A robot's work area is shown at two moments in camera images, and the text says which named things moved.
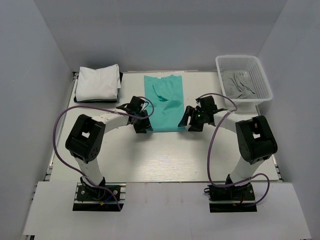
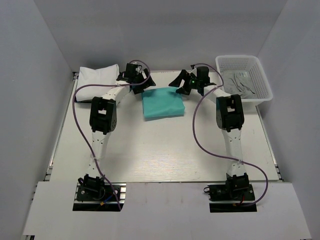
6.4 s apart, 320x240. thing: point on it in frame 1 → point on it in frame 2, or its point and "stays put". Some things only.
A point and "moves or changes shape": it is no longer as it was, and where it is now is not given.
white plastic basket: (243, 80) stays put
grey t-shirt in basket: (237, 85) stays put
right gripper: (189, 111) → (177, 82)
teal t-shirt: (167, 94) moves or changes shape
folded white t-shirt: (100, 84) stays put
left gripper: (146, 125) → (145, 84)
